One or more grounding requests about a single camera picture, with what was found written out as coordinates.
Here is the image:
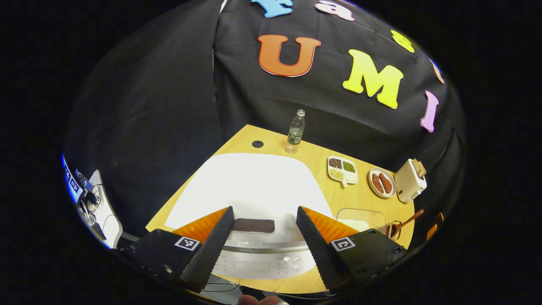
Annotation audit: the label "clear water bottle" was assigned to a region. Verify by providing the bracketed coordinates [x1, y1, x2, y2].
[285, 109, 306, 154]

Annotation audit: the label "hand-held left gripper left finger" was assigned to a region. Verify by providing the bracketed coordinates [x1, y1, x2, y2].
[121, 206, 235, 294]

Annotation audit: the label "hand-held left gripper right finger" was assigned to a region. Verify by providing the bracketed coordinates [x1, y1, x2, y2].
[296, 206, 408, 293]

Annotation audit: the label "computer monitor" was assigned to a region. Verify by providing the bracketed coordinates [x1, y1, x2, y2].
[62, 155, 85, 204]

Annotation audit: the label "white side table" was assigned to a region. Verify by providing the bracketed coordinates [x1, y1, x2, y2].
[78, 169, 123, 249]

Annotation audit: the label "white rice cooker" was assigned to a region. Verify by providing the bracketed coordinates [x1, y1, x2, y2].
[164, 152, 335, 280]

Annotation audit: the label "white divided bean dish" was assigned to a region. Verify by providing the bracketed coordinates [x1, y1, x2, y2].
[327, 155, 359, 188]

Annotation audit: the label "brown wooden spoon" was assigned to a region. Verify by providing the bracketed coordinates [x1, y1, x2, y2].
[390, 209, 424, 238]

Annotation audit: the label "white round plate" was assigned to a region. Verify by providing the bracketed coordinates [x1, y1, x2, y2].
[368, 167, 397, 199]

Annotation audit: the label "white toaster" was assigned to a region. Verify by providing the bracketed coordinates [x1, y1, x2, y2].
[394, 159, 427, 203]

